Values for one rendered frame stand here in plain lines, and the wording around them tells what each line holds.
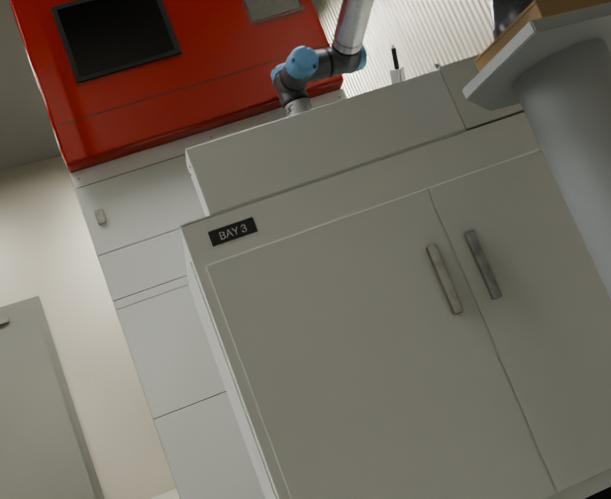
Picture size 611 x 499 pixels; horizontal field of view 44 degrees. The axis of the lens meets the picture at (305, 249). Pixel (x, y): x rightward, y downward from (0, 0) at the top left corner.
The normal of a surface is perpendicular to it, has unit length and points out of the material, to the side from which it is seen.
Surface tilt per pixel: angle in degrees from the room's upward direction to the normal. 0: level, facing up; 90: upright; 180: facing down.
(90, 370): 90
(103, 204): 90
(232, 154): 90
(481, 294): 90
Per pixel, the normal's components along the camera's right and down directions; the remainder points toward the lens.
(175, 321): 0.12, -0.22
